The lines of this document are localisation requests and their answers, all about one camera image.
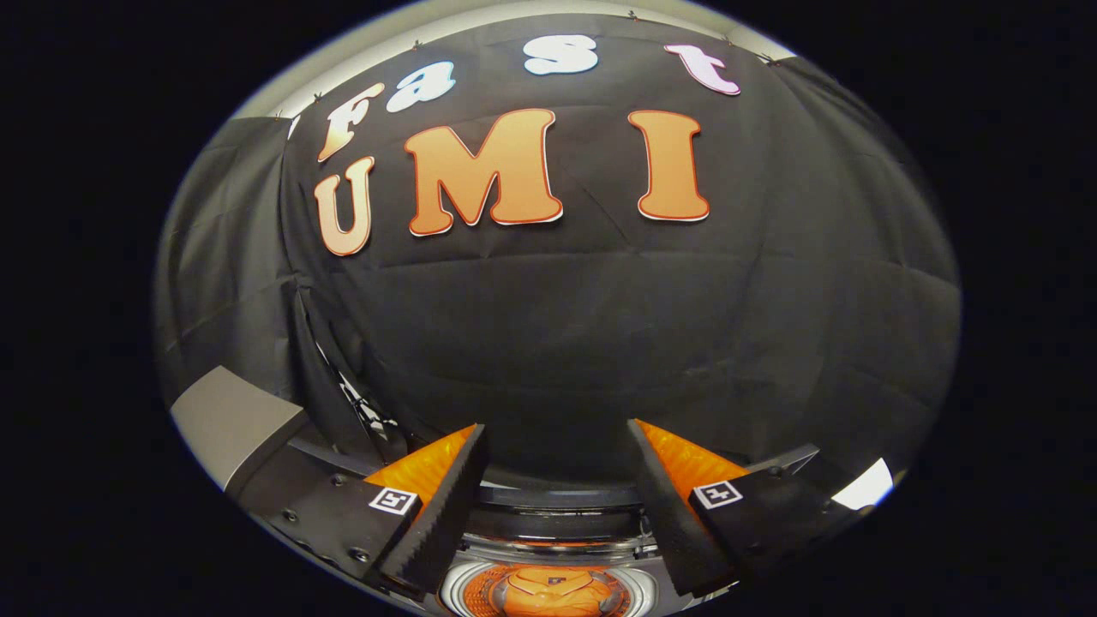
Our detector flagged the dark washing machine lid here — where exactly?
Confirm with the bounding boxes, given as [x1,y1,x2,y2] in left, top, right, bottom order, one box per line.
[236,435,877,560]

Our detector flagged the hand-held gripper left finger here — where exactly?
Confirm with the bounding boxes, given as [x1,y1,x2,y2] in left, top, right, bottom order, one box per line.
[257,423,491,598]

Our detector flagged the grey washing machine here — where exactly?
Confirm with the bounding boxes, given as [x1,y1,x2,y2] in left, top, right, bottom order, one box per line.
[435,536,714,617]

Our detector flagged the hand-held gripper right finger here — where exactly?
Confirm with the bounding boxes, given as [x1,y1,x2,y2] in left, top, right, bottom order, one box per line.
[626,418,866,599]

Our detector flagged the orange polo shirt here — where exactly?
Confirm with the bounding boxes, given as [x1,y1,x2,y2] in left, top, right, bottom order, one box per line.
[500,566,616,617]

